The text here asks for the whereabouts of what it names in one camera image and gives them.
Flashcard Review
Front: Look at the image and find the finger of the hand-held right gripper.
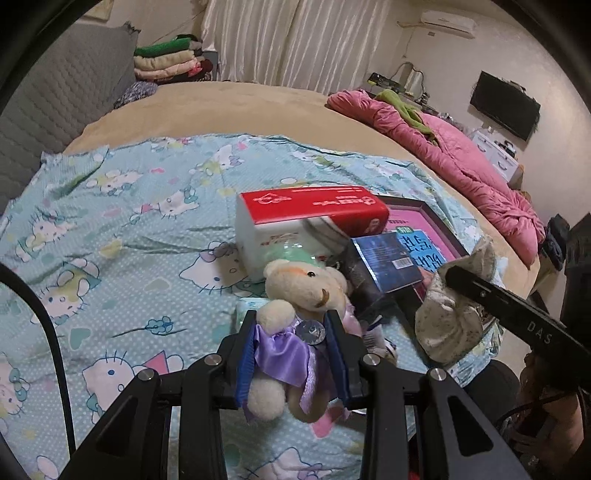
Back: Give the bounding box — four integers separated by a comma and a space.
445, 265, 580, 356

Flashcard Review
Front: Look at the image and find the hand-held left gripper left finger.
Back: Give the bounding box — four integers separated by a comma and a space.
60, 309, 259, 480

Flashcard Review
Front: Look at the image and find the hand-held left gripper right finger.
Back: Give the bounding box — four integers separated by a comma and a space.
323, 309, 532, 480

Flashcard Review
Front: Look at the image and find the white floral cloth bundle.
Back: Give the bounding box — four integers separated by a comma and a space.
413, 235, 499, 363

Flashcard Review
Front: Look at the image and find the green white tissue pack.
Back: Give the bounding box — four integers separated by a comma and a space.
235, 298, 269, 326

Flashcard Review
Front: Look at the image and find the cream teddy bear purple dress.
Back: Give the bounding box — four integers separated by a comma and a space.
240, 258, 365, 423

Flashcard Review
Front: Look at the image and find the dark purple box tray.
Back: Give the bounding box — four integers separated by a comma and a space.
376, 196, 474, 337

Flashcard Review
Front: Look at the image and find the black bag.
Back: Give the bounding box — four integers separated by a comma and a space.
542, 213, 573, 272

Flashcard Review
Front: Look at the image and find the pink book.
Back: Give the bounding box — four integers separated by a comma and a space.
388, 208, 467, 301

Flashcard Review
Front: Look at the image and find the dark blue box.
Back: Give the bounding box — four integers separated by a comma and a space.
342, 231, 426, 324

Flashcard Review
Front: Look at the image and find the white drawer cabinet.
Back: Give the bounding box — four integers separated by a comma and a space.
471, 129, 525, 188

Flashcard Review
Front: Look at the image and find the pink quilt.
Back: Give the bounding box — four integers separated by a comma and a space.
327, 89, 546, 268

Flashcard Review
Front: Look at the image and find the red white tissue box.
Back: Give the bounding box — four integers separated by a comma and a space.
235, 185, 391, 282

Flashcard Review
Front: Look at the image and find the cartoon cat printed blanket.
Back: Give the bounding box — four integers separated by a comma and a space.
0, 134, 509, 480

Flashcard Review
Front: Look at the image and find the black monitor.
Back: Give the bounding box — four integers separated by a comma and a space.
470, 70, 542, 143

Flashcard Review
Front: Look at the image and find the green cloth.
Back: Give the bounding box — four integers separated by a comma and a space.
375, 89, 437, 139

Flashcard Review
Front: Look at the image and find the beige bed sheet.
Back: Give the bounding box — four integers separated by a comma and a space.
60, 80, 541, 296

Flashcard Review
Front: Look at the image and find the black electronic device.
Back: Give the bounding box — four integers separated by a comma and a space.
369, 71, 408, 89

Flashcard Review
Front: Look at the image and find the white air conditioner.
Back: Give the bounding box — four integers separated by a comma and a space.
420, 9, 476, 38

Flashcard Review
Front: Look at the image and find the dark patterned cloth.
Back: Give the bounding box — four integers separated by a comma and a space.
113, 82, 160, 109

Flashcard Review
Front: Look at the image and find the stack of folded clothes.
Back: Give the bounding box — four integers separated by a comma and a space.
133, 34, 218, 84

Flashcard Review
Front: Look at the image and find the grey quilted headboard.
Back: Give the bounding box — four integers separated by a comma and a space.
0, 23, 139, 213

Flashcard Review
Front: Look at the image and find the white curtain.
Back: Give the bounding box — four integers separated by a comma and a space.
198, 0, 411, 93

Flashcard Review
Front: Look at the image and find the black cable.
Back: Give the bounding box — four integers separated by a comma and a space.
0, 265, 77, 467

